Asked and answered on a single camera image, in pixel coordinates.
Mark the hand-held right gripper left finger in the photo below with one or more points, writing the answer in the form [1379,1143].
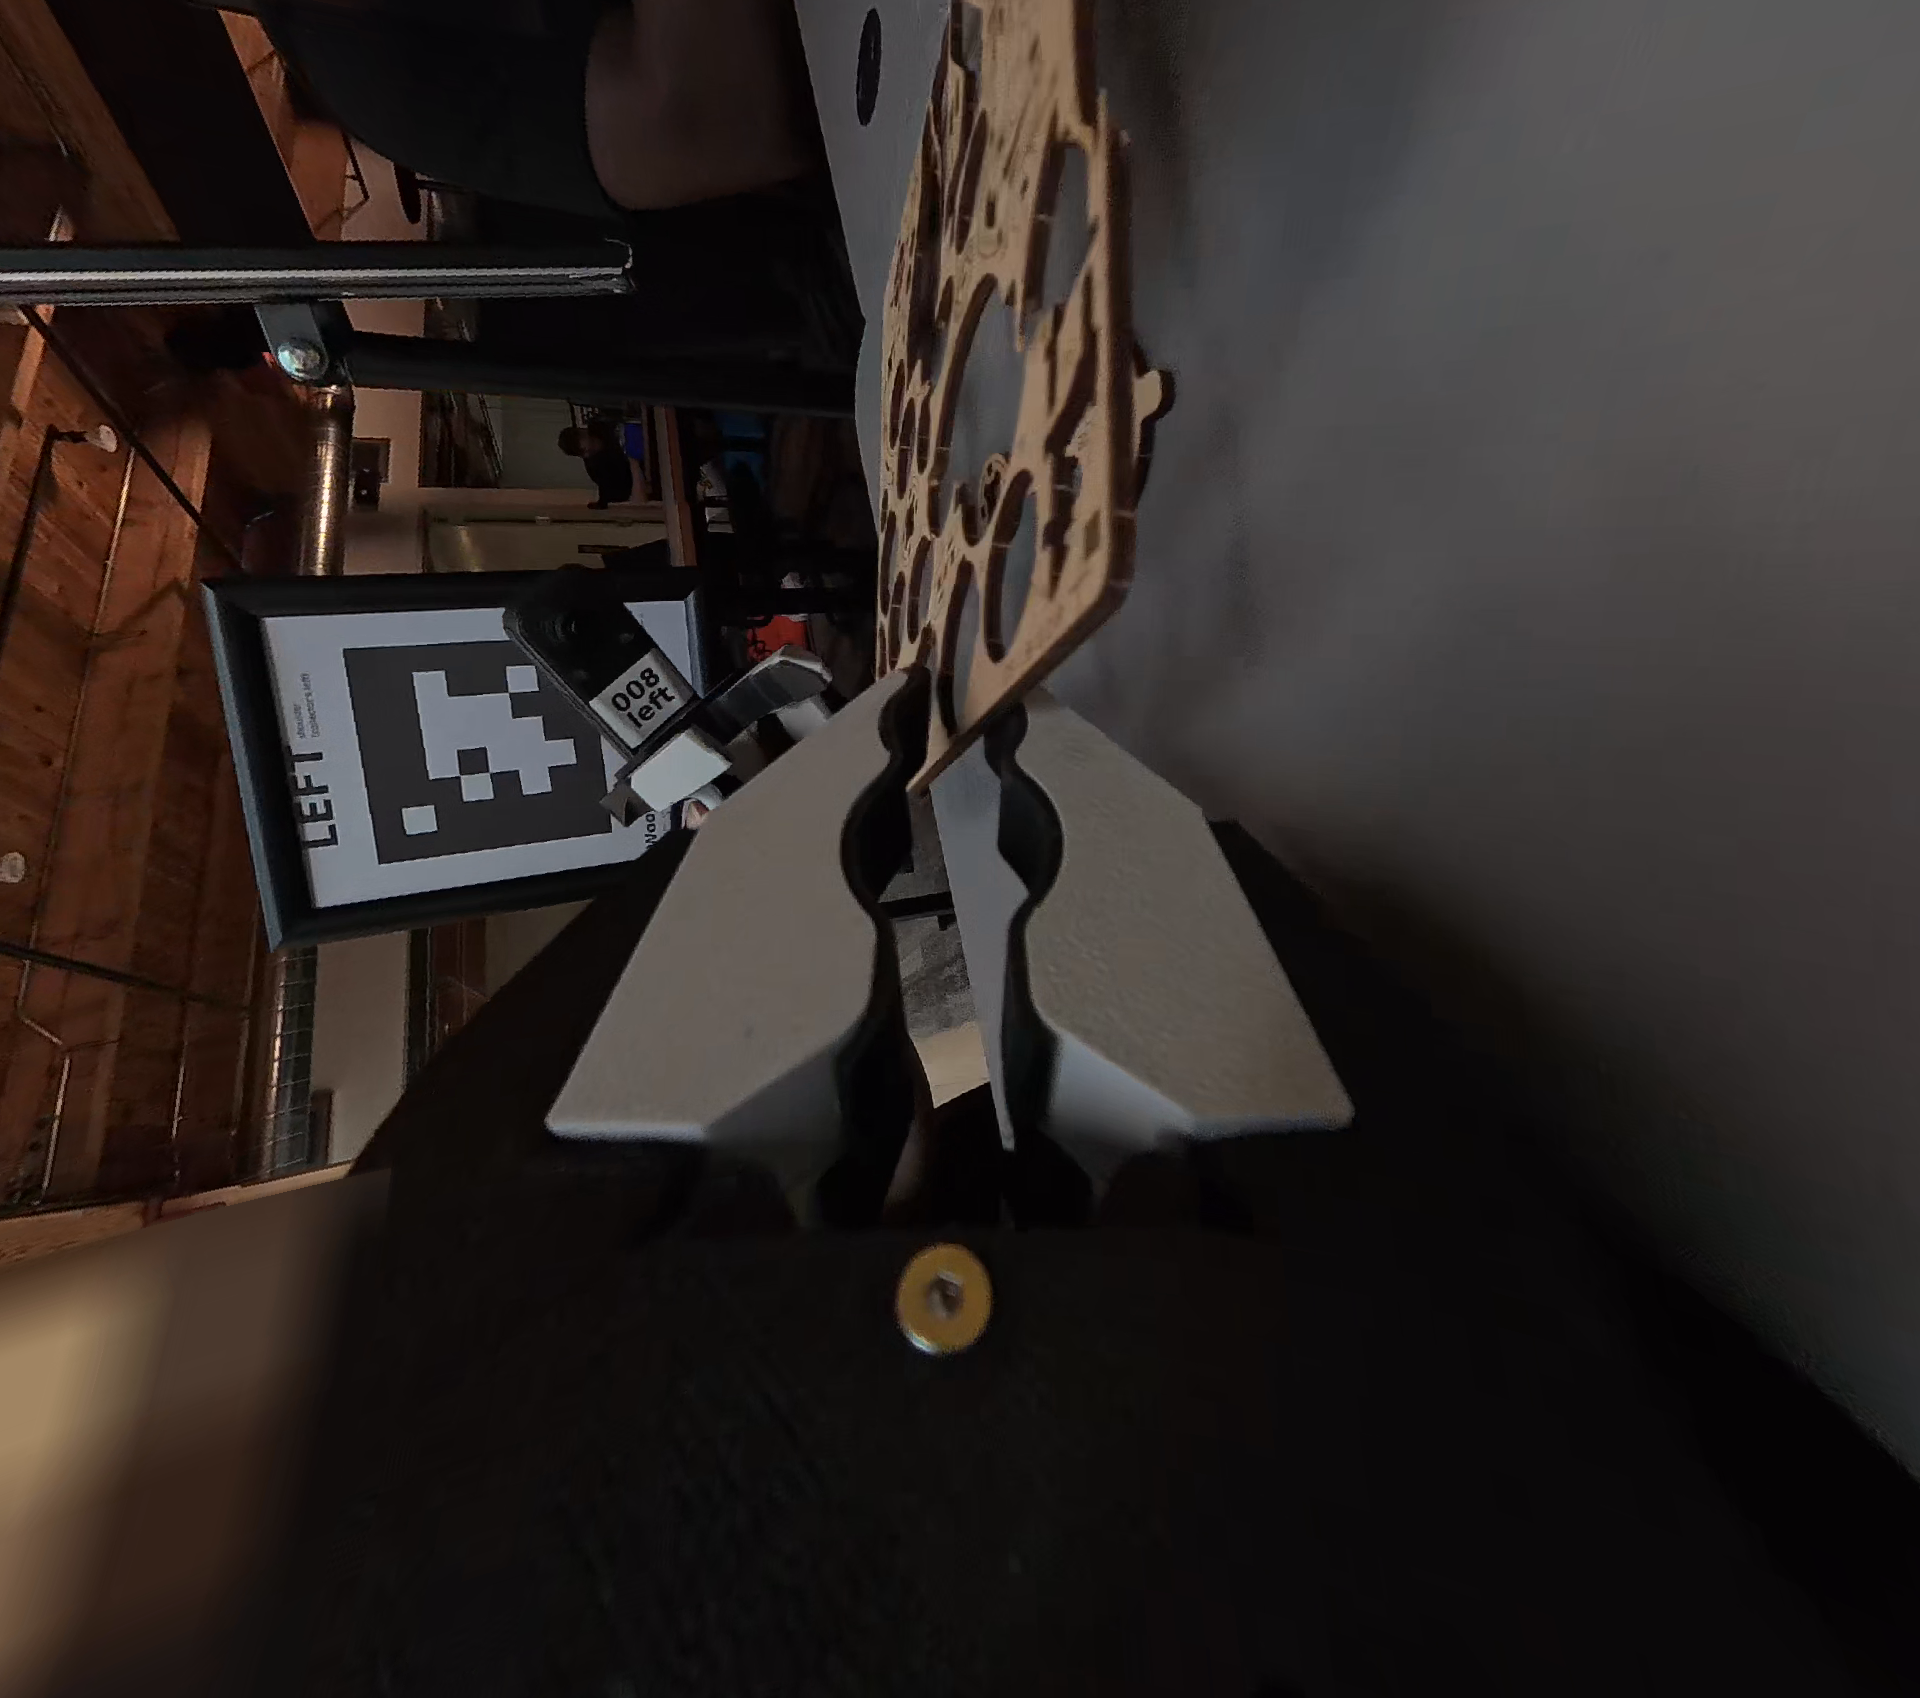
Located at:
[722,979]

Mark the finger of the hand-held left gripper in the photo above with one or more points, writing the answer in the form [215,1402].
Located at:
[677,775]
[765,684]

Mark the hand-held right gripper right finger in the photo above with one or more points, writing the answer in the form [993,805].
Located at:
[1170,979]

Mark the wooden laser-cut parts sheet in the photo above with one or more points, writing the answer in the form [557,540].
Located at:
[1034,2]

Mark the framed marker sign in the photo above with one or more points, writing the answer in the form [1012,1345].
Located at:
[450,754]

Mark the grey panel on stand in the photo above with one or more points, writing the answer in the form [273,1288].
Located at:
[300,272]

